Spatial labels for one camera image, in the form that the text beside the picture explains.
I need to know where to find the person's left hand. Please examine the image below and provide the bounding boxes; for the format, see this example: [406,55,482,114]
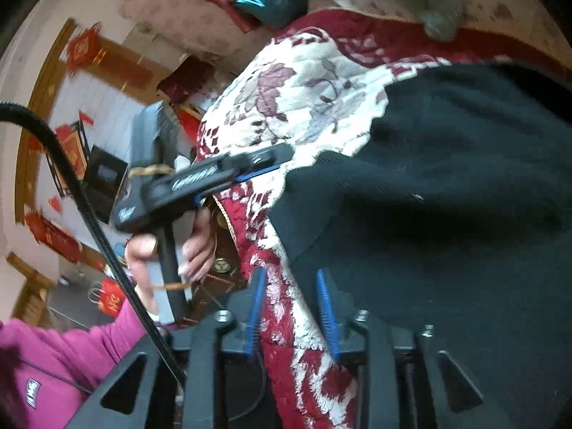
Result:
[124,207,216,314]

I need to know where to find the red gift bag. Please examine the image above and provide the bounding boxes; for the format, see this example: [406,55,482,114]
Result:
[88,277,127,319]

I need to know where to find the wooden arch frame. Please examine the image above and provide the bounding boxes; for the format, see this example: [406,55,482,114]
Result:
[13,18,171,225]

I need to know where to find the beige floral bedsheet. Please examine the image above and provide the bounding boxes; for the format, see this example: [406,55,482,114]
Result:
[120,0,564,78]

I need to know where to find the black ribbed cable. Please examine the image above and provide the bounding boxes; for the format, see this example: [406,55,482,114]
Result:
[0,102,187,387]

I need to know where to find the red knot wall ornament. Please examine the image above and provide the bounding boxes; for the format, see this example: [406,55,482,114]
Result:
[66,26,109,73]

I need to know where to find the red framed wall decoration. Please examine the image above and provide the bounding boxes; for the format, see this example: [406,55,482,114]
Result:
[54,120,89,196]

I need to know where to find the red white floral blanket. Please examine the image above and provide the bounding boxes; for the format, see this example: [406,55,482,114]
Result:
[193,8,572,429]

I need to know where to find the black television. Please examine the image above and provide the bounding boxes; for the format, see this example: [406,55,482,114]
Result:
[83,143,129,225]

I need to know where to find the grey knitted garment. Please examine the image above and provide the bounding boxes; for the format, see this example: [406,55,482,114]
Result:
[374,0,468,39]

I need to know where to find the black pants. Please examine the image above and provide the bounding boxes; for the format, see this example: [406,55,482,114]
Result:
[270,61,572,429]

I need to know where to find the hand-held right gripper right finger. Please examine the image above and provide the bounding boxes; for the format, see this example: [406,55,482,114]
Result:
[316,269,537,429]

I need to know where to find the teal bag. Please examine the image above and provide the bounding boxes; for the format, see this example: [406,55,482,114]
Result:
[232,0,309,28]

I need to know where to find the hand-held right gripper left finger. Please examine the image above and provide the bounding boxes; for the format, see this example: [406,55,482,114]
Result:
[65,267,269,429]

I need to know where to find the red wall banner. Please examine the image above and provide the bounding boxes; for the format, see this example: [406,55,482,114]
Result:
[24,209,84,263]

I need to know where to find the person's left forearm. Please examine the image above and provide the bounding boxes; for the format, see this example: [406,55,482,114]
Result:
[0,297,150,429]

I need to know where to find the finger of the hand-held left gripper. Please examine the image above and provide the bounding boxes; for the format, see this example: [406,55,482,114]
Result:
[223,144,294,185]

